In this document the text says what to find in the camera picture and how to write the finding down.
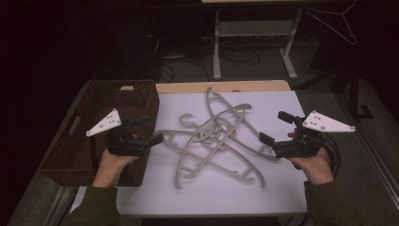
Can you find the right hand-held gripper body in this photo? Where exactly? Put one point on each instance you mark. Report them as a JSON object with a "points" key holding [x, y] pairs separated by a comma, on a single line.
{"points": [[298, 149]]}

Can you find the white power strip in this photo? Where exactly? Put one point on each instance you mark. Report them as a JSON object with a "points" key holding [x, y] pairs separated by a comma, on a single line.
{"points": [[174, 57]]}

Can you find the brown woven basket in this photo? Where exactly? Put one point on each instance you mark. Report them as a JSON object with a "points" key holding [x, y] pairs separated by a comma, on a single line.
{"points": [[62, 160]]}

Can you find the person's right hand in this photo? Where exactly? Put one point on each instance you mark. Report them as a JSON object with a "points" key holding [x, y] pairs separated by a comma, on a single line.
{"points": [[315, 169]]}

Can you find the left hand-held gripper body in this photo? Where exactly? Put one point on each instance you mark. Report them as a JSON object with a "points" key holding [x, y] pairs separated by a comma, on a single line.
{"points": [[125, 147]]}

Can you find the white metal desk frame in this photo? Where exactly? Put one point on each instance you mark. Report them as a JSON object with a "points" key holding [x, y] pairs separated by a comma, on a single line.
{"points": [[216, 47]]}

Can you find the person's left hand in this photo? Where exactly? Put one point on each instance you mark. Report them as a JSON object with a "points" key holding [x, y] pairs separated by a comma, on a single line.
{"points": [[109, 169]]}

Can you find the grey plastic clothes hanger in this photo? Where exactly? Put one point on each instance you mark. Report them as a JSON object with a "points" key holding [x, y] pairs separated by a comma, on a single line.
{"points": [[183, 157], [247, 168], [216, 95]]}

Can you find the black metal stand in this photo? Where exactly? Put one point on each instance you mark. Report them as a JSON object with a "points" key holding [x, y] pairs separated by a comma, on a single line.
{"points": [[354, 91]]}

